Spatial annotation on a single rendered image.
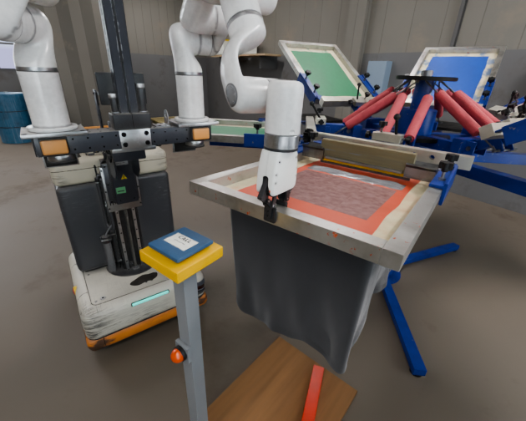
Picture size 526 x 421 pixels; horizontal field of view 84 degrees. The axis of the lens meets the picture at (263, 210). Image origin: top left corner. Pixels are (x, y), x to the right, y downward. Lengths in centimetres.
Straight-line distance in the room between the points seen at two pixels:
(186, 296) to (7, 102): 624
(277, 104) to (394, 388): 143
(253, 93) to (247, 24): 16
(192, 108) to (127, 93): 21
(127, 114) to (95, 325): 101
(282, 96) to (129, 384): 143
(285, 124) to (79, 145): 68
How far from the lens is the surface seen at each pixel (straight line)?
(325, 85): 255
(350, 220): 76
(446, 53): 327
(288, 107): 60
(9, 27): 98
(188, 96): 113
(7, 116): 680
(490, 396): 190
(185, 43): 113
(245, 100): 64
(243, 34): 71
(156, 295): 165
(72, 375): 180
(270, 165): 61
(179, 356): 84
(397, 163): 116
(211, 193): 80
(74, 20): 756
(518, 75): 417
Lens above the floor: 131
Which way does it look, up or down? 26 degrees down
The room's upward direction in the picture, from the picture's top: 2 degrees clockwise
